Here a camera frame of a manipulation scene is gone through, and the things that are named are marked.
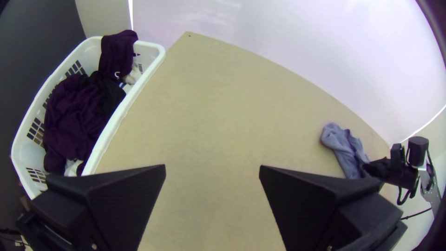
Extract black cable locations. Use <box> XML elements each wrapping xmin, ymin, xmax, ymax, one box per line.
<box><xmin>400</xmin><ymin>207</ymin><xmax>433</xmax><ymax>221</ymax></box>
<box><xmin>396</xmin><ymin>178</ymin><xmax>420</xmax><ymax>206</ymax></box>

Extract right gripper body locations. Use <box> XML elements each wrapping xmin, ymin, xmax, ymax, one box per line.
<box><xmin>362</xmin><ymin>157</ymin><xmax>419</xmax><ymax>191</ymax></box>

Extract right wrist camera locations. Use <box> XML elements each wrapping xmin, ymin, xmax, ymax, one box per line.
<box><xmin>390</xmin><ymin>143</ymin><xmax>407</xmax><ymax>165</ymax></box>

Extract heap of clothes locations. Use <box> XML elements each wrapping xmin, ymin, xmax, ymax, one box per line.
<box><xmin>42</xmin><ymin>29</ymin><xmax>144</xmax><ymax>177</ymax></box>

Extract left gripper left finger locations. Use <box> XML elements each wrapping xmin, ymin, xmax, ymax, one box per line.
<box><xmin>29</xmin><ymin>164</ymin><xmax>166</xmax><ymax>251</ymax></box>

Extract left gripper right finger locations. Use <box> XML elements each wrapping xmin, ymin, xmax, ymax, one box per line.
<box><xmin>259</xmin><ymin>165</ymin><xmax>408</xmax><ymax>251</ymax></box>

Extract white laundry basket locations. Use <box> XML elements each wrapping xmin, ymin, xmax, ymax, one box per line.
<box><xmin>10</xmin><ymin>36</ymin><xmax>166</xmax><ymax>200</ymax></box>

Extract grey t-shirt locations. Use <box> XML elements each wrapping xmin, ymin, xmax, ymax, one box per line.
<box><xmin>320</xmin><ymin>122</ymin><xmax>372</xmax><ymax>179</ymax></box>

